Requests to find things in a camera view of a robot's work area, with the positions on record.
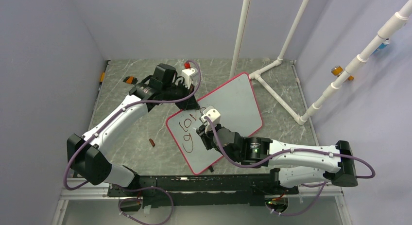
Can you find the yellow black screwdriver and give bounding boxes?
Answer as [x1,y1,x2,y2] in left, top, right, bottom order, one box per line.
[98,60,109,92]

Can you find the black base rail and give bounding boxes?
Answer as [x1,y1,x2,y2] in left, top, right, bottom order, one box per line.
[107,173,299,208]

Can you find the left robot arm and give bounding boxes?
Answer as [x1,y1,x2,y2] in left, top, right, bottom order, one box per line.
[63,60,202,196]

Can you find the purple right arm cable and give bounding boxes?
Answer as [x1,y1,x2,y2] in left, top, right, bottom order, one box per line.
[204,116,376,217]

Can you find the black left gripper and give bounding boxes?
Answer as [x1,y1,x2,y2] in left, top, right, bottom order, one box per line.
[162,79,199,110]

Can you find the orange wall knob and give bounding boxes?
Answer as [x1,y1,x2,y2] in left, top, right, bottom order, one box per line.
[331,66,354,81]

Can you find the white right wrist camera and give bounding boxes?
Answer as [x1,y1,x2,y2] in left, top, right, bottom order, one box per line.
[200,106,221,133]

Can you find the white PVC pipe frame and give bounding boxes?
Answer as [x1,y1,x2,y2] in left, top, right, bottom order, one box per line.
[229,0,310,125]

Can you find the blue wall clip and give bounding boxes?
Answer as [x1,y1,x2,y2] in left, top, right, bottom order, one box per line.
[373,38,390,53]

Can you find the white PVC pipe right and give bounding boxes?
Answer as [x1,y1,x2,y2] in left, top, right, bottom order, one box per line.
[296,0,412,125]

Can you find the pink framed whiteboard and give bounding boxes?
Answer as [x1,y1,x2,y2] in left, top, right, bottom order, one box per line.
[166,73,263,175]

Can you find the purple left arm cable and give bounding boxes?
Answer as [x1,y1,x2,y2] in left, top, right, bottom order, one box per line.
[64,59,203,190]

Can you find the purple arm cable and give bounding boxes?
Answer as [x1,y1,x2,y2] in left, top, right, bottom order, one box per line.
[204,116,376,217]
[64,59,203,190]

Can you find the brown marker cap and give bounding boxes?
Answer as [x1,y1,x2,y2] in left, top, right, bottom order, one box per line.
[149,138,155,147]

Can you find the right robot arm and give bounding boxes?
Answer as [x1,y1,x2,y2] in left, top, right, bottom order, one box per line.
[196,124,358,193]

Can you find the orange black tool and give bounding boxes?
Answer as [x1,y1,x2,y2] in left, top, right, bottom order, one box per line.
[123,76,138,85]

